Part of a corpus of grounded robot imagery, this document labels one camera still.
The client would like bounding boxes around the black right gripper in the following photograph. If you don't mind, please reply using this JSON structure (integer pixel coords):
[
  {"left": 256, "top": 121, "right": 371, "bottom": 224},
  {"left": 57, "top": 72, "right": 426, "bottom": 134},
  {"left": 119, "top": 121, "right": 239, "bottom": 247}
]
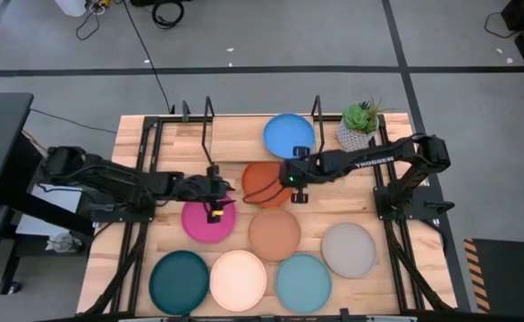
[{"left": 278, "top": 146, "right": 330, "bottom": 205}]

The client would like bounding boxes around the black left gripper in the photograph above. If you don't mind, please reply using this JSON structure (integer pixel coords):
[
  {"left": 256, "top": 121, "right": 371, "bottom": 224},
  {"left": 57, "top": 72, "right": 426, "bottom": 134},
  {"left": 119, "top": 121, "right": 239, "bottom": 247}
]
[{"left": 177, "top": 165, "right": 238, "bottom": 225}]

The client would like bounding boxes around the magenta plate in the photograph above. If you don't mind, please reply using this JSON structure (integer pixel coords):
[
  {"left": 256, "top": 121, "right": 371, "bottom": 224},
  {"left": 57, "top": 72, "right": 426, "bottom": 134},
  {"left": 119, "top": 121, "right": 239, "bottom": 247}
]
[{"left": 180, "top": 194, "right": 238, "bottom": 245}]

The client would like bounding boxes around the rust orange plate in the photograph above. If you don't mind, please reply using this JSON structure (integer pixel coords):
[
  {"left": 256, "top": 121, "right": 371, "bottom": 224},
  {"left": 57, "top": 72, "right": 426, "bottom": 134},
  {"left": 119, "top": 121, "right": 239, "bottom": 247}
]
[{"left": 241, "top": 161, "right": 295, "bottom": 209}]

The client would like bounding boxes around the tan plate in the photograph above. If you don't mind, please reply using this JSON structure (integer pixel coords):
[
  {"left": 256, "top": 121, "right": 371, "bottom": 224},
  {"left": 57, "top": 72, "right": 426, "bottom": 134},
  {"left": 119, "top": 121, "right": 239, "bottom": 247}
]
[{"left": 247, "top": 208, "right": 302, "bottom": 263}]

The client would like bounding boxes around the peach plate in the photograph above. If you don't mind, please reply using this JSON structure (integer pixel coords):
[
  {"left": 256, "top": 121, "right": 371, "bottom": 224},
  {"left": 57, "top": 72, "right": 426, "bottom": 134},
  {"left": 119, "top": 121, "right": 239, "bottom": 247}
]
[{"left": 208, "top": 250, "right": 268, "bottom": 313}]

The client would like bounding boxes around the dark teal plate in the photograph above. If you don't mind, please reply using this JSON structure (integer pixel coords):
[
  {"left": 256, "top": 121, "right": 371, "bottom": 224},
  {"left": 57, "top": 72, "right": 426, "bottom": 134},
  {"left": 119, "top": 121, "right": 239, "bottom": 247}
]
[{"left": 148, "top": 250, "right": 211, "bottom": 317}]

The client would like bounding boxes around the grey plate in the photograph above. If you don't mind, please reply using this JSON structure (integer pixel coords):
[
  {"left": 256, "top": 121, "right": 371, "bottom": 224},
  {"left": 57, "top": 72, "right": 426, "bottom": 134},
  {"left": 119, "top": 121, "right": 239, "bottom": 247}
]
[{"left": 320, "top": 222, "right": 378, "bottom": 279}]

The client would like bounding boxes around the light teal plate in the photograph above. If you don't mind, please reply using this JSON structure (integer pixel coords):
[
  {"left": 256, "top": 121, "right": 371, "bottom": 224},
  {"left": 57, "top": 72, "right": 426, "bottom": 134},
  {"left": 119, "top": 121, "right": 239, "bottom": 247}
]
[{"left": 274, "top": 252, "right": 334, "bottom": 315}]

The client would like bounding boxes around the blue plate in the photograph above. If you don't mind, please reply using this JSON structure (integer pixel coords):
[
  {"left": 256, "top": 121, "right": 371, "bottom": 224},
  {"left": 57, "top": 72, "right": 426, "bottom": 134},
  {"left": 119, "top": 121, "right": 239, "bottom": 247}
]
[{"left": 262, "top": 113, "right": 317, "bottom": 160}]

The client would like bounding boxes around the succulent plant in white pot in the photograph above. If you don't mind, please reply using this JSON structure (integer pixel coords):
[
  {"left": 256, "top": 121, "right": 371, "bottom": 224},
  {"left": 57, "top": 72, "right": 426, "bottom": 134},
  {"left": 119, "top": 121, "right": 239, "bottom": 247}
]
[{"left": 335, "top": 95, "right": 395, "bottom": 152}]

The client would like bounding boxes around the white paper sheet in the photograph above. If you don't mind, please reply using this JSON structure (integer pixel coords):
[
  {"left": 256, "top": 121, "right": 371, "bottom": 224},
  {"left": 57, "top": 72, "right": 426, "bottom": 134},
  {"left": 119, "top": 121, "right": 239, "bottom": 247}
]
[{"left": 15, "top": 182, "right": 84, "bottom": 237}]

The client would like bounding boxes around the power strip with plugs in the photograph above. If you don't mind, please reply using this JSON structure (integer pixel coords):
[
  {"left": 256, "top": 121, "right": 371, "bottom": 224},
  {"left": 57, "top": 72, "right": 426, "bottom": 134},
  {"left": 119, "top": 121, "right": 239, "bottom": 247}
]
[{"left": 85, "top": 0, "right": 114, "bottom": 14}]

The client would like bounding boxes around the black mat with striped edge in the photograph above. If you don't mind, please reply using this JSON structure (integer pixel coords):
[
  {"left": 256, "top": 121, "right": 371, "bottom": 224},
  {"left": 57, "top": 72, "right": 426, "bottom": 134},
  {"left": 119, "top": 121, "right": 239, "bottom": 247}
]
[{"left": 462, "top": 238, "right": 524, "bottom": 317}]

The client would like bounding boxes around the white container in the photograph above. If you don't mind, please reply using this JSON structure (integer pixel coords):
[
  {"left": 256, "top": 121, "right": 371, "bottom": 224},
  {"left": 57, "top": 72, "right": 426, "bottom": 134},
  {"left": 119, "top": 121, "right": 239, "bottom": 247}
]
[{"left": 55, "top": 0, "right": 88, "bottom": 18}]

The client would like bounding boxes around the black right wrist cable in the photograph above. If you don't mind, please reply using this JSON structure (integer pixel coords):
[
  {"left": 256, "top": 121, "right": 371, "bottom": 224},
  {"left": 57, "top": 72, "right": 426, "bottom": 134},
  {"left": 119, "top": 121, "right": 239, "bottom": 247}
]
[{"left": 242, "top": 176, "right": 292, "bottom": 206}]

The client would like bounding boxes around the wooden shelf with black frame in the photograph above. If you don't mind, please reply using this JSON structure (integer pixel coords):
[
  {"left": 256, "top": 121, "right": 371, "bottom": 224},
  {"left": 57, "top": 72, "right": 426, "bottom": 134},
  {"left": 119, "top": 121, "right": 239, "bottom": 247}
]
[{"left": 200, "top": 95, "right": 326, "bottom": 167}]

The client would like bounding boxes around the black aluminium table frame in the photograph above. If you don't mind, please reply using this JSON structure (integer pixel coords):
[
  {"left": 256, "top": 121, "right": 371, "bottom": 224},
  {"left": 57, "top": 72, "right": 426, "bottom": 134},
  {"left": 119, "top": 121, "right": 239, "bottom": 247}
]
[{"left": 76, "top": 100, "right": 460, "bottom": 322}]

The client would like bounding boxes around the thin black cable from desk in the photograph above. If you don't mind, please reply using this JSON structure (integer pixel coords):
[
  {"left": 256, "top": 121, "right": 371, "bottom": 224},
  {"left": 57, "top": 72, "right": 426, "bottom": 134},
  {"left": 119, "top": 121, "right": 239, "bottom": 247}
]
[{"left": 30, "top": 108, "right": 119, "bottom": 135}]

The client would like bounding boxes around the long black floor cable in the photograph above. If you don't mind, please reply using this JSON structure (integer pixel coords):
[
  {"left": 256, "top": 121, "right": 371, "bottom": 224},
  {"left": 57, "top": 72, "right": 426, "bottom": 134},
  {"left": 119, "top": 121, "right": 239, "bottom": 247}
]
[{"left": 122, "top": 0, "right": 176, "bottom": 115}]

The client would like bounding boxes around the coiled black cable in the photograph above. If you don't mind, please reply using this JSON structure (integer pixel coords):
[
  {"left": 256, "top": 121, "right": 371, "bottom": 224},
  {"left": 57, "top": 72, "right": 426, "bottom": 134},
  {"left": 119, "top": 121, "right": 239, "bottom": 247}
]
[{"left": 151, "top": 0, "right": 186, "bottom": 30}]

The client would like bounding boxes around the looped thin black cable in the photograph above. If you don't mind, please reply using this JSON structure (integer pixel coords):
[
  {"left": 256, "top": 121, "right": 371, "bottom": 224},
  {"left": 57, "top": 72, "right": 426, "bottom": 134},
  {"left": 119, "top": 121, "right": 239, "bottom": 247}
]
[{"left": 74, "top": 4, "right": 106, "bottom": 41}]

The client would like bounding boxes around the black cable by equipment box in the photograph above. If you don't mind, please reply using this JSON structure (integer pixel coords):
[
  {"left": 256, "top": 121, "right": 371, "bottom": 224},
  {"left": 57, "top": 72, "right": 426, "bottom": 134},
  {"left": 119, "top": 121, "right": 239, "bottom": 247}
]
[{"left": 484, "top": 11, "right": 520, "bottom": 39}]

